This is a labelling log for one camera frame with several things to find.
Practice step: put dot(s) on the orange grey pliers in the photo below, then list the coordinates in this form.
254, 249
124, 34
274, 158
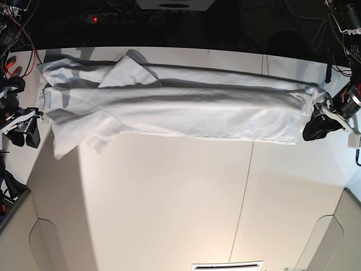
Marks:
10, 69

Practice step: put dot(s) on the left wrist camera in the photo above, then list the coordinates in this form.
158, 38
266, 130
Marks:
354, 141

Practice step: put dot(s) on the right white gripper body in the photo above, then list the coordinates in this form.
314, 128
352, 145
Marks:
21, 120

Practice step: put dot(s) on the grey overhead box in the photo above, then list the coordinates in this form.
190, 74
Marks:
188, 5

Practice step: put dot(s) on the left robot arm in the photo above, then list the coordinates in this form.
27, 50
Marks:
344, 47

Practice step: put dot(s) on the grey bin with clutter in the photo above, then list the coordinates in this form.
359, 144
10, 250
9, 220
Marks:
13, 193

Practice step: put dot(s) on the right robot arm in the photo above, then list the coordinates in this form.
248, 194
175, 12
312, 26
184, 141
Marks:
15, 16

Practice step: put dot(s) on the white t-shirt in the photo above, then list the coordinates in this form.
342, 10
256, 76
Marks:
92, 102

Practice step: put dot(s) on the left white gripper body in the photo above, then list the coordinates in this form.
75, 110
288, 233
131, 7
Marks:
342, 109

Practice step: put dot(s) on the black power strip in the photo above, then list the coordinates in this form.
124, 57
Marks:
108, 18

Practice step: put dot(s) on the white vent grille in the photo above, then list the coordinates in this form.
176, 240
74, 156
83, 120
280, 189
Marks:
244, 266

